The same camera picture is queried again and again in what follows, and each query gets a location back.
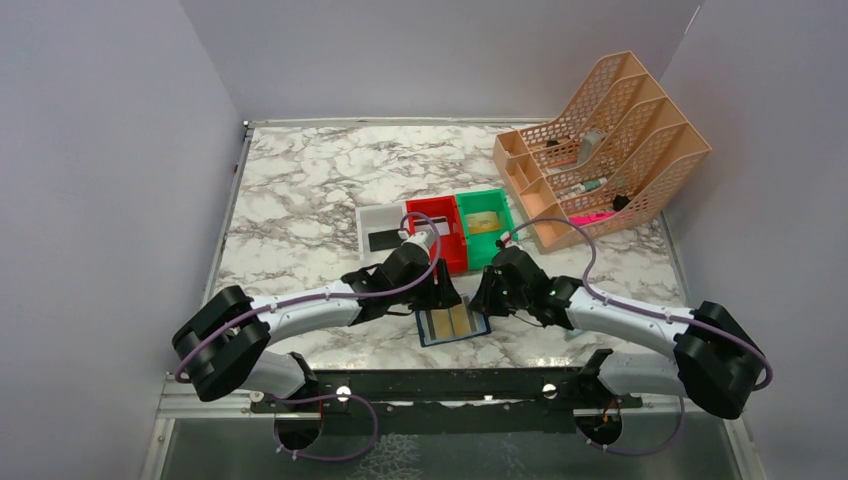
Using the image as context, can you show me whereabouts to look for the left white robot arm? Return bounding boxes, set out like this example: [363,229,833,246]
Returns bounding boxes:
[171,242,461,402]

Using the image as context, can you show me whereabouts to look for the white grey card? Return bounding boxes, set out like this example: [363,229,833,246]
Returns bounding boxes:
[416,216,451,236]

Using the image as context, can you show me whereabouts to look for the black binder clip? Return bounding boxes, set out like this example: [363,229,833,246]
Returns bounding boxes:
[612,195,631,212]

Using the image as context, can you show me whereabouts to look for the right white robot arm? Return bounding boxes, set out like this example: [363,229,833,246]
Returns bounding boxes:
[470,247,766,419]

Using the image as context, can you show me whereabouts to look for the pink highlighter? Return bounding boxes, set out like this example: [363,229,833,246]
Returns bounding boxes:
[569,210,616,227]

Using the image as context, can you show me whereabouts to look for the navy blue card holder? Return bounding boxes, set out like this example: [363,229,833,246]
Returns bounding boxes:
[415,294,491,348]

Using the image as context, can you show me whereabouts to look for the grey eraser block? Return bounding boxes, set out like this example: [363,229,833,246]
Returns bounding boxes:
[577,129,607,166]

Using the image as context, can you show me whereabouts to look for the black front rail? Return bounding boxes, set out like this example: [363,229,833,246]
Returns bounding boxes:
[250,367,642,435]

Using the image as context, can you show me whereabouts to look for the white plastic bin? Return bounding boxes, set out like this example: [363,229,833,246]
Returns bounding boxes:
[355,202,406,266]

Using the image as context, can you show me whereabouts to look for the green capped marker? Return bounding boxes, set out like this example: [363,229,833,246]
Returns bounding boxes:
[557,177,608,200]

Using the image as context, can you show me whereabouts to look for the black card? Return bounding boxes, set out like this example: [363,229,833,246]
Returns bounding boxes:
[367,229,403,252]

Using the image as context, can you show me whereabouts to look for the peach desk organizer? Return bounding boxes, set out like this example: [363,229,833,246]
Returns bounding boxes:
[493,51,711,254]

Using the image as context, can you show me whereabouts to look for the gold card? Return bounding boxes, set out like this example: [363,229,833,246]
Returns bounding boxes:
[465,211,501,235]
[425,305,477,341]

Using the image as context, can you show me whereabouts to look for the green plastic bin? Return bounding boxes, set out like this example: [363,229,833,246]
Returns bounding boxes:
[455,189,515,271]

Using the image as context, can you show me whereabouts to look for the red plastic bin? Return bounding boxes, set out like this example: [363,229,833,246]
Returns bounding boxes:
[406,195,469,274]

